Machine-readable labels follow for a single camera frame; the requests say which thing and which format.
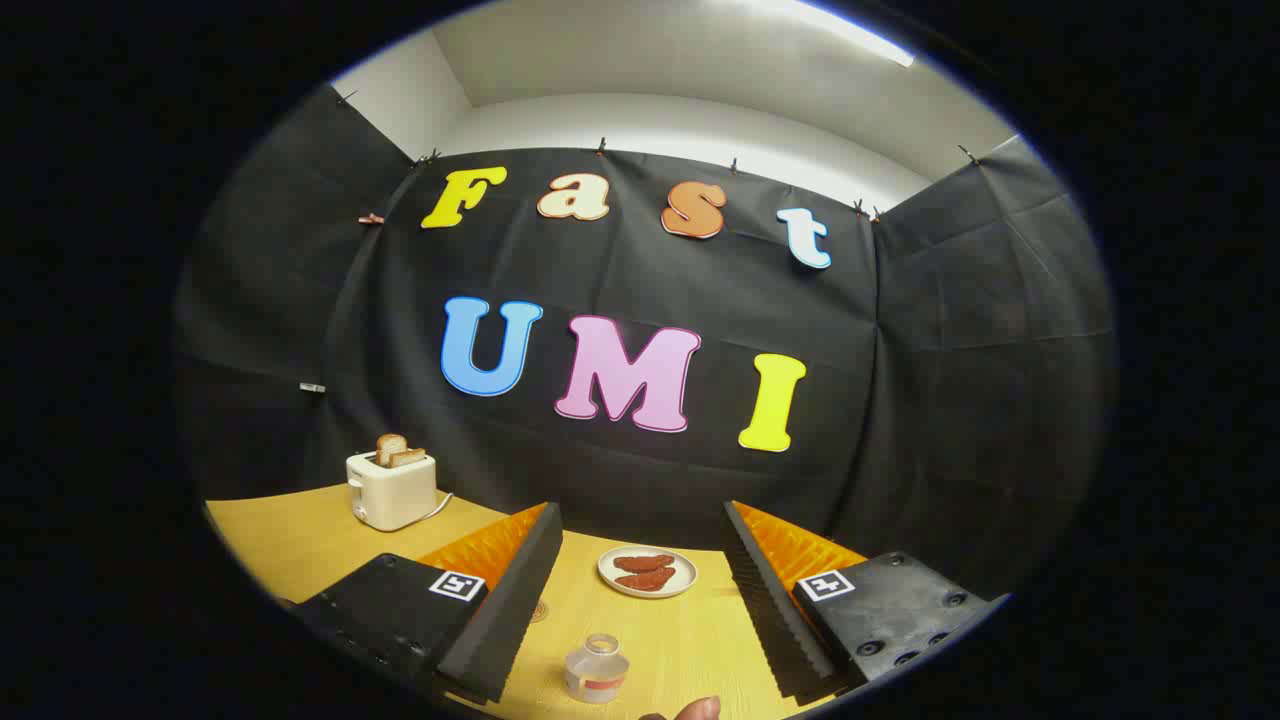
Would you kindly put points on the round wooden coaster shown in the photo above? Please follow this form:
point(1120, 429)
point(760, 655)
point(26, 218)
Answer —
point(540, 611)

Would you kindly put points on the black backdrop cloth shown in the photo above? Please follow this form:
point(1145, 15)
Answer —
point(650, 470)

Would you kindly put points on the clear juice bottle red label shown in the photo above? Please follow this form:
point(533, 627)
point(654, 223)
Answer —
point(597, 675)

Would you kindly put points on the flat toast slice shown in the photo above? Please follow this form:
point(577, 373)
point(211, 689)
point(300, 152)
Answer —
point(408, 457)

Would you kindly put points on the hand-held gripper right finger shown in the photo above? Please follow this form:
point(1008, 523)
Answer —
point(775, 610)

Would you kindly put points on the brown meat patty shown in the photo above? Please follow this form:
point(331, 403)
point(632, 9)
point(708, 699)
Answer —
point(645, 580)
point(645, 562)

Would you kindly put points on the wooden table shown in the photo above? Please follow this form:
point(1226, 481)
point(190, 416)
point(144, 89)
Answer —
point(660, 640)

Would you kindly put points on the round-topped toast slice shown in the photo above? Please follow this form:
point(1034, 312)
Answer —
point(390, 446)

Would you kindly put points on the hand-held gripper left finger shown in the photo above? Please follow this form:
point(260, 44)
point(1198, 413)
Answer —
point(505, 610)

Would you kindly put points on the cream toaster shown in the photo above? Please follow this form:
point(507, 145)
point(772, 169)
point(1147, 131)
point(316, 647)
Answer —
point(395, 490)

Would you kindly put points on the white round plate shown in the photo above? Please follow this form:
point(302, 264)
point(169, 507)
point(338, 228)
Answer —
point(683, 583)

